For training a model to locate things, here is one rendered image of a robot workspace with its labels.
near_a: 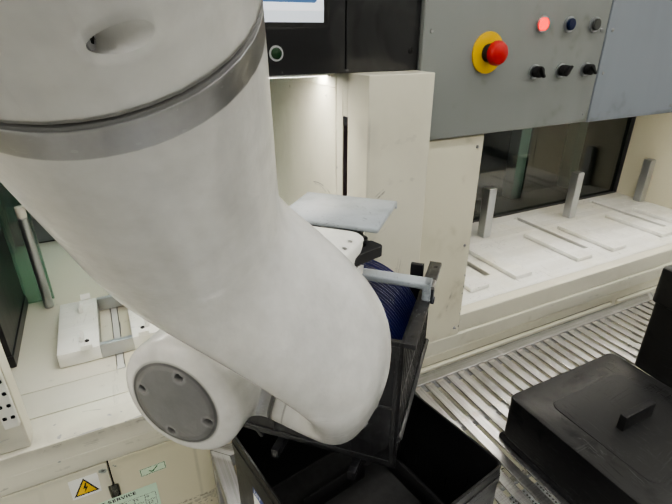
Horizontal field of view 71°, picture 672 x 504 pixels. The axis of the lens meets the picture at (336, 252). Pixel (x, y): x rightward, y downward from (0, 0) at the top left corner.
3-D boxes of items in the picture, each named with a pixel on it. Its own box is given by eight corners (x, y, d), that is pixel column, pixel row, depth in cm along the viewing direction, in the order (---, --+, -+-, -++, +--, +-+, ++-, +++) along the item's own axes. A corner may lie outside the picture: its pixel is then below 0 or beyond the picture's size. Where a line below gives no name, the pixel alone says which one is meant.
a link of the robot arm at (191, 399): (335, 285, 37) (233, 242, 39) (258, 394, 26) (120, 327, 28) (310, 361, 42) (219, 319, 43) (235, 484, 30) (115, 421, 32)
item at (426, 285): (227, 445, 63) (199, 227, 50) (289, 356, 81) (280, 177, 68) (406, 497, 56) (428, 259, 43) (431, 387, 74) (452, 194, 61)
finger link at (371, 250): (316, 275, 46) (306, 252, 51) (391, 267, 48) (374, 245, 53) (316, 265, 46) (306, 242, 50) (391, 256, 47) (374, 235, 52)
